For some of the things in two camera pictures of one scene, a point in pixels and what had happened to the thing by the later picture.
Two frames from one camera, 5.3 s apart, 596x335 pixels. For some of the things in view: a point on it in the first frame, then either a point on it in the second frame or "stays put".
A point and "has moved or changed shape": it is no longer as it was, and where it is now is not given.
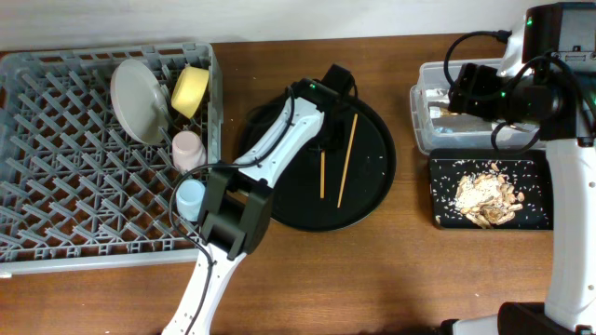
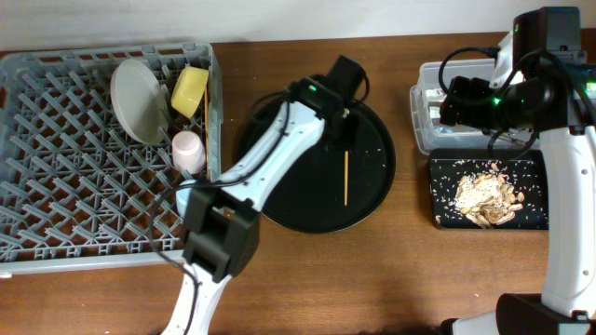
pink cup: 188,151 stays put
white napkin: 438,95 stays put
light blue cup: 190,194 stays put
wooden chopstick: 322,174 → 208,132
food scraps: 488,198 stays put
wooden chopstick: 347,158 has moved or changed shape
